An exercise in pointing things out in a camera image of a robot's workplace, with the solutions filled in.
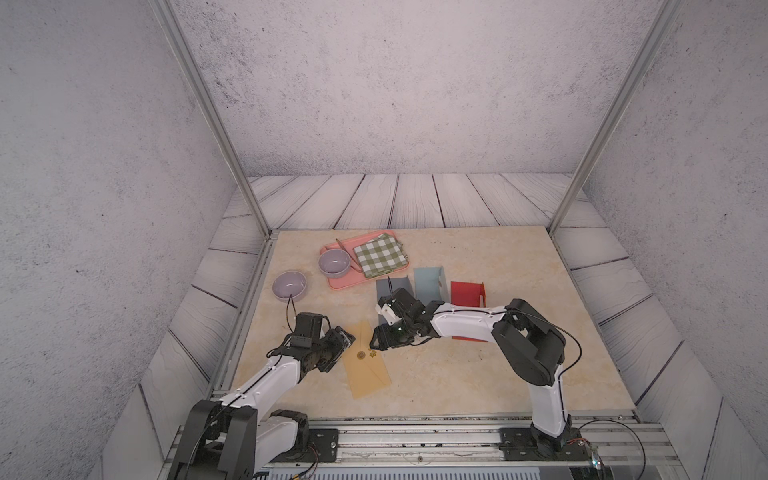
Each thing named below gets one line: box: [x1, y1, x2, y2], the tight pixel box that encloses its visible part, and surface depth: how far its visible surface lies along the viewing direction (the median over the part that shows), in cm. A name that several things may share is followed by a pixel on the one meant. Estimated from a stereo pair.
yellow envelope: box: [343, 319, 392, 400], surface depth 88 cm
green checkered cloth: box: [353, 233, 409, 279], surface depth 113 cm
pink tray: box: [321, 230, 410, 290], surface depth 109 cm
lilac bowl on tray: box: [318, 249, 351, 278], surface depth 108 cm
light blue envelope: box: [413, 265, 450, 306], surface depth 109 cm
